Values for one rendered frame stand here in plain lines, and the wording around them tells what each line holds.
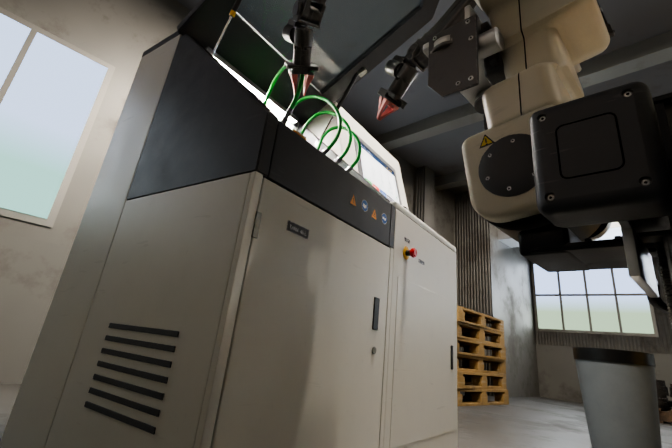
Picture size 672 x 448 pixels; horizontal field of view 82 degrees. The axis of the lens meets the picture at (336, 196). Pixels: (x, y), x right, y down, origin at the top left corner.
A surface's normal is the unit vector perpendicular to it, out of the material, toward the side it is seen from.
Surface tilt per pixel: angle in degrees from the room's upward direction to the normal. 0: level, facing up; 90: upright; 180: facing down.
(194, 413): 90
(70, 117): 90
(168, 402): 90
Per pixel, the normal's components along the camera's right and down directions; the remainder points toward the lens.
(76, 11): 0.72, -0.18
